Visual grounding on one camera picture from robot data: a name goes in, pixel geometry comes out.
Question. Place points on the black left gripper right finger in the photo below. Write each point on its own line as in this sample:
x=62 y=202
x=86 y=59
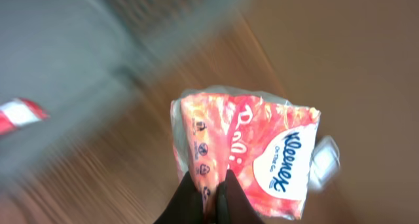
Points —
x=232 y=205

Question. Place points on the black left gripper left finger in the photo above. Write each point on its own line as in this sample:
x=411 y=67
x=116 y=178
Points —
x=185 y=207

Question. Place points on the red Kleenex tissue pack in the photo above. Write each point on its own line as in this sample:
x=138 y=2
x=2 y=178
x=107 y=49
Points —
x=266 y=141

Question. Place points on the grey plastic shopping basket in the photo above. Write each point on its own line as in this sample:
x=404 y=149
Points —
x=82 y=61

